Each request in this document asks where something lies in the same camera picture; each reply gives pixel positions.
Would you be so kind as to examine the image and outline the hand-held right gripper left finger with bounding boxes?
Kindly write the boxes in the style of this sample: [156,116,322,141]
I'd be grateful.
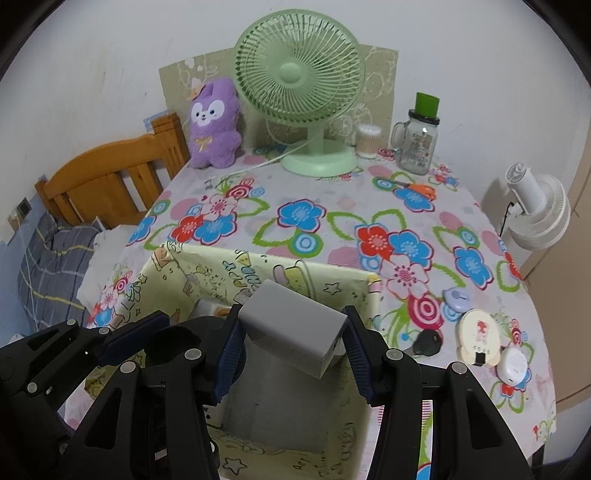
[60,305,245,480]

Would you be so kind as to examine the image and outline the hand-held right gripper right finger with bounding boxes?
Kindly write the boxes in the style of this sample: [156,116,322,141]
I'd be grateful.
[342,305,532,480]

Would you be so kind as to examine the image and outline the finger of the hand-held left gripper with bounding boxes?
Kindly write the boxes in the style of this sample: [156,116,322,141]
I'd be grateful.
[141,315,232,370]
[28,311,168,370]

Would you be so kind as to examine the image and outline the yellow cartoon storage box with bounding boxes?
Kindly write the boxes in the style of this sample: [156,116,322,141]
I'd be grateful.
[83,242,384,480]

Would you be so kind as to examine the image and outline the black plastic key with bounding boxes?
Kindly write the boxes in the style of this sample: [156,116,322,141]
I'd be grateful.
[412,329,443,357]

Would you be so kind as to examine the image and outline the white charger block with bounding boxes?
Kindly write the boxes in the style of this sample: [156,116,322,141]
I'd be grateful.
[240,278,348,380]

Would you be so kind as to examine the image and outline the small purple round gadget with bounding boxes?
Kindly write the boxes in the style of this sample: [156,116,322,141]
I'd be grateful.
[441,286,472,322]

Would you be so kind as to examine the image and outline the cream round compact case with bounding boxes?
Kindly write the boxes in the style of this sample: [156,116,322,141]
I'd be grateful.
[455,308,502,367]

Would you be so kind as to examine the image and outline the white round case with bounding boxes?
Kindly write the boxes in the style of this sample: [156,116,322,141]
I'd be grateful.
[496,346,532,386]

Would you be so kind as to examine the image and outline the white cardboard box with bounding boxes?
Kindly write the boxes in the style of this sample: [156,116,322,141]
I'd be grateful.
[222,351,370,455]

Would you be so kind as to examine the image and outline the blue plaid bedding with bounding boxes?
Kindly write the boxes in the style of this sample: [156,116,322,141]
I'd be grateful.
[16,215,107,333]

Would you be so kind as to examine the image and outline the purple plush toy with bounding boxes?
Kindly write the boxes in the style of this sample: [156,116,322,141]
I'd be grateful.
[188,77,243,170]

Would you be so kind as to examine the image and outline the cotton swab container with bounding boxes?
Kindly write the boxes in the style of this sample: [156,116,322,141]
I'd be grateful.
[355,124,383,160]

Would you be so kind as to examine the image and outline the glass jar with green lid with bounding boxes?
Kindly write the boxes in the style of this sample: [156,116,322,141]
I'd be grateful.
[390,92,441,175]

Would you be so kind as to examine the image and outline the white standing fan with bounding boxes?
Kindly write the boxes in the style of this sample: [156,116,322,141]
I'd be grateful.
[501,161,573,252]

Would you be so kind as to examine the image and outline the beige cartoon print board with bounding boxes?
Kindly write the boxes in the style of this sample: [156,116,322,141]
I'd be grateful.
[159,45,399,151]

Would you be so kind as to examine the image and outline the green desk fan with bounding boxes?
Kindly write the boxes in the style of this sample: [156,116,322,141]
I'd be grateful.
[234,10,365,177]

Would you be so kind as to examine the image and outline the orange handled scissors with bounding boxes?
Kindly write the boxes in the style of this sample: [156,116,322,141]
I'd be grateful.
[392,178,437,200]

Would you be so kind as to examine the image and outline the white fan cable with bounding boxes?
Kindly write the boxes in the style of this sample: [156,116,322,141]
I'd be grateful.
[225,142,306,179]

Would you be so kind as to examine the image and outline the black fan cable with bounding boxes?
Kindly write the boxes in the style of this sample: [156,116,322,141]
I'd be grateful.
[501,200,518,237]

